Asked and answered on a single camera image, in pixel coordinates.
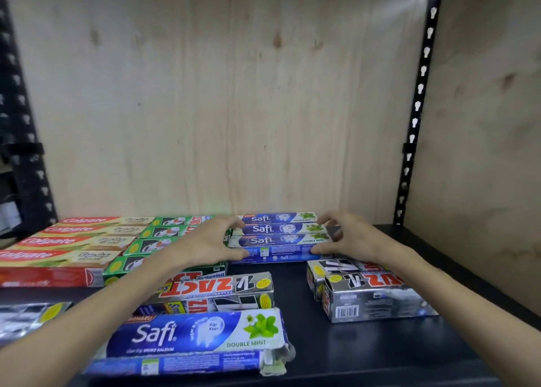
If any person's right hand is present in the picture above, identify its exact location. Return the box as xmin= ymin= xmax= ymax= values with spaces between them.
xmin=310 ymin=210 xmax=394 ymax=266

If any person's left hand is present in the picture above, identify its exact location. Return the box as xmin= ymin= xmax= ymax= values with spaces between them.
xmin=170 ymin=215 xmax=250 ymax=272

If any person's left forearm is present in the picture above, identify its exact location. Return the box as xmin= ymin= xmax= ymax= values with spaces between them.
xmin=0 ymin=246 xmax=189 ymax=387

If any person's right forearm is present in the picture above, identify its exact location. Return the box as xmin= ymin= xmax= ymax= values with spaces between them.
xmin=380 ymin=244 xmax=541 ymax=387

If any silver toothpaste box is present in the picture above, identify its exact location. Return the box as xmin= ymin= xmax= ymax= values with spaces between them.
xmin=154 ymin=272 xmax=275 ymax=306
xmin=0 ymin=301 xmax=73 ymax=342
xmin=306 ymin=258 xmax=390 ymax=302
xmin=134 ymin=291 xmax=275 ymax=316
xmin=157 ymin=269 xmax=229 ymax=293
xmin=322 ymin=272 xmax=439 ymax=324

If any green toothpaste box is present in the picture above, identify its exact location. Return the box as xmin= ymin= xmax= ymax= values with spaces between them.
xmin=123 ymin=237 xmax=183 ymax=256
xmin=151 ymin=215 xmax=213 ymax=227
xmin=139 ymin=225 xmax=200 ymax=240
xmin=103 ymin=253 xmax=227 ymax=286

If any torn blue toothpaste box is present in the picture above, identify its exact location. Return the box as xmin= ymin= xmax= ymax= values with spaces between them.
xmin=82 ymin=308 xmax=296 ymax=377

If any red and cream toothpaste box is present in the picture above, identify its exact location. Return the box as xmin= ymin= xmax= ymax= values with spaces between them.
xmin=36 ymin=225 xmax=147 ymax=238
xmin=0 ymin=249 xmax=122 ymax=288
xmin=58 ymin=216 xmax=155 ymax=227
xmin=9 ymin=235 xmax=137 ymax=252

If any black perforated shelf post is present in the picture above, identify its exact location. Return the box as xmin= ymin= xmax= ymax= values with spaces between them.
xmin=393 ymin=0 xmax=445 ymax=227
xmin=0 ymin=0 xmax=58 ymax=236

